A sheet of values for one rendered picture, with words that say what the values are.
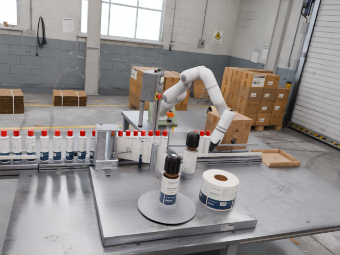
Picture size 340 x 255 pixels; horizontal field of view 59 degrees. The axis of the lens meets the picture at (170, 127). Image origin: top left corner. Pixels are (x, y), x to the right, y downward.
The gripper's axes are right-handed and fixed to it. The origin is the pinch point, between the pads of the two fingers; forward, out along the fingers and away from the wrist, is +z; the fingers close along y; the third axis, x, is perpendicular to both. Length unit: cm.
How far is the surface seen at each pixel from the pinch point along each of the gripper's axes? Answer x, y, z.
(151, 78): -66, -1, -29
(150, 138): -50, 2, 8
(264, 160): 52, 2, -7
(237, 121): 22.9, -17.0, -25.5
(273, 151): 70, -13, -15
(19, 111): -130, -377, 142
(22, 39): -174, -535, 44
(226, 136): 19.3, -16.0, -10.8
